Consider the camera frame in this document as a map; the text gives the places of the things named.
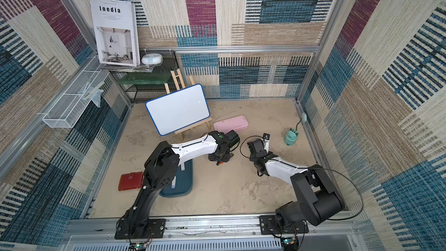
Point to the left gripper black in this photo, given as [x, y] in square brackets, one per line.
[213, 158]

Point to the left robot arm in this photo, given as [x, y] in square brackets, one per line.
[160, 170]

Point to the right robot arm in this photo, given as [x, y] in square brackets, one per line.
[317, 197]

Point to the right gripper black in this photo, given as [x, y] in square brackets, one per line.
[256, 146]

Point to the red leather wallet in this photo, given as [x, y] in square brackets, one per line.
[131, 181]

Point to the teal plastic storage box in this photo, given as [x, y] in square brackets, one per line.
[184, 182]

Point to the wooden easel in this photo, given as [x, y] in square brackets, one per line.
[179, 85]

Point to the white round device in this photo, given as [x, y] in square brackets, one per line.
[152, 59]

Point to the white board blue frame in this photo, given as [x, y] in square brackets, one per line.
[177, 110]

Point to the Inedia magazine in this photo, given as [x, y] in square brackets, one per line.
[115, 28]

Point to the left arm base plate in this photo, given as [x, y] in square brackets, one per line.
[149, 228]

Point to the white wire basket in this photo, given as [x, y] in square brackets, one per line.
[67, 110]

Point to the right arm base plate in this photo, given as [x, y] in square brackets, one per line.
[274, 225]

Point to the aluminium front rail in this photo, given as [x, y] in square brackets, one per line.
[242, 232]

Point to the pink pencil case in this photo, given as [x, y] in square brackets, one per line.
[236, 123]

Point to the lilac white usb drive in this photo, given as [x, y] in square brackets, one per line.
[173, 184]

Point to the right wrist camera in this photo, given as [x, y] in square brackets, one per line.
[266, 138]

